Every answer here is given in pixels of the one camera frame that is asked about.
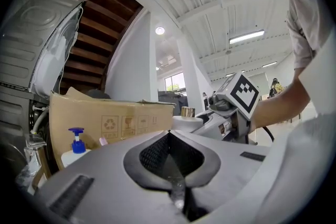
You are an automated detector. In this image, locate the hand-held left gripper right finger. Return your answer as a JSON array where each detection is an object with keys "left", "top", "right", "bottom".
[{"left": 169, "top": 129, "right": 271, "bottom": 224}]

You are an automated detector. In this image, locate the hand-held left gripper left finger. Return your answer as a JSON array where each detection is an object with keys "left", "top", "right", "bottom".
[{"left": 34, "top": 130, "right": 190, "bottom": 224}]

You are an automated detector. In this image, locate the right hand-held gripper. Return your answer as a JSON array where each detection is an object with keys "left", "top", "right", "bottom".
[{"left": 172, "top": 72, "right": 260, "bottom": 144}]

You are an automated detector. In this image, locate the wooden staircase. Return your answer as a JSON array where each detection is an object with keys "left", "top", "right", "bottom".
[{"left": 59, "top": 0, "right": 144, "bottom": 95}]

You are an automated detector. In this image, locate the grey washing machine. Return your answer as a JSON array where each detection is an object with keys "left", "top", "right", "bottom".
[{"left": 0, "top": 0, "right": 87, "bottom": 182}]

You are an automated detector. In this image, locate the person's grey shirt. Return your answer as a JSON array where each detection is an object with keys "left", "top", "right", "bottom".
[{"left": 285, "top": 0, "right": 331, "bottom": 70}]

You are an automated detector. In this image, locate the long ceiling light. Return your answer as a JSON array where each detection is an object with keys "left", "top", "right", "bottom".
[{"left": 228, "top": 29, "right": 265, "bottom": 45}]

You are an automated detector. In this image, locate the gold cylindrical cap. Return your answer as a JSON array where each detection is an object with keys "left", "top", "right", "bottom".
[{"left": 181, "top": 106, "right": 196, "bottom": 118}]

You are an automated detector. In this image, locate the person's right forearm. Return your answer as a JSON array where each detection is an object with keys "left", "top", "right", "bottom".
[{"left": 249, "top": 68, "right": 320, "bottom": 129}]

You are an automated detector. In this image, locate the white hose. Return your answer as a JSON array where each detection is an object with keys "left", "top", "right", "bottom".
[{"left": 30, "top": 105, "right": 50, "bottom": 134}]

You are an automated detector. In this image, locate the window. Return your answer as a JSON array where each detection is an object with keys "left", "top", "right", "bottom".
[{"left": 164, "top": 72, "right": 186, "bottom": 92}]

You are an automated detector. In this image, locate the brown cardboard box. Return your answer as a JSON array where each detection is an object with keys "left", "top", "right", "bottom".
[{"left": 49, "top": 87, "right": 176, "bottom": 171}]

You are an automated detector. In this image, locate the white bottle with blue pump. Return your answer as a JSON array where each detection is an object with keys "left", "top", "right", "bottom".
[{"left": 60, "top": 127, "right": 92, "bottom": 168}]

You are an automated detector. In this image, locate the black cable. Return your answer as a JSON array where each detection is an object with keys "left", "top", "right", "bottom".
[{"left": 262, "top": 125, "right": 275, "bottom": 143}]

